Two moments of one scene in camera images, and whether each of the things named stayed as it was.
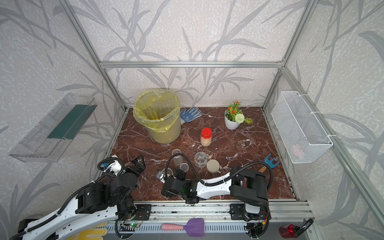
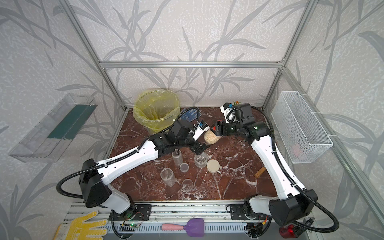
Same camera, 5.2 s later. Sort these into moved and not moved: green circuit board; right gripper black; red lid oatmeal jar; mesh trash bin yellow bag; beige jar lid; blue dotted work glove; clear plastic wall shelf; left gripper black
Moved: right gripper black; red lid oatmeal jar; left gripper black
Not moved: beige jar lid; green circuit board; mesh trash bin yellow bag; blue dotted work glove; clear plastic wall shelf
